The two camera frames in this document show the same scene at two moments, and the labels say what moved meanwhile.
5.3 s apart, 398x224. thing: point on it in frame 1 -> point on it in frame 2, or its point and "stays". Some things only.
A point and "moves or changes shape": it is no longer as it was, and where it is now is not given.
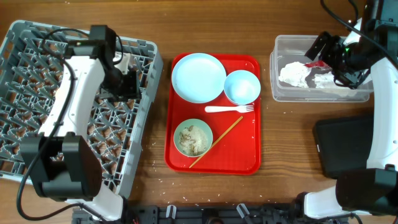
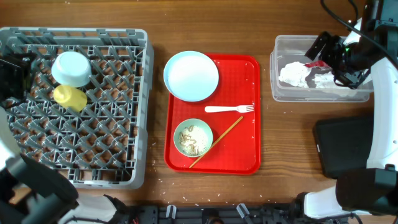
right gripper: [351, 79] stays
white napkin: [324, 80] stays
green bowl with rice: [193, 137] stays
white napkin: [295, 73] stays
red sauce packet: [318, 64] stays
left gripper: [132, 90] -> [14, 61]
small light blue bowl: [242, 87] moves or changes shape
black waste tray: [344, 144] stays
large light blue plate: [199, 78] moves or changes shape
